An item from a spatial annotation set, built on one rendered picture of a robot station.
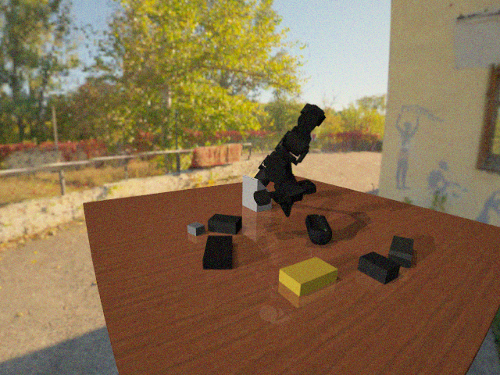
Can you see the yellow rectangular block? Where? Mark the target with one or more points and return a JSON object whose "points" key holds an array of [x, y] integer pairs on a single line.
{"points": [[307, 276]]}

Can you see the dark grey switch panel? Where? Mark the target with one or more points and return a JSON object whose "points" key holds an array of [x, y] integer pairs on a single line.
{"points": [[318, 228]]}

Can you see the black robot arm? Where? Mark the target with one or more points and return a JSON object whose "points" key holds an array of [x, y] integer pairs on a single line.
{"points": [[278, 163]]}

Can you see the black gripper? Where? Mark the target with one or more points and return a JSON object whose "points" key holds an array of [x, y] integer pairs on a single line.
{"points": [[263, 197]]}

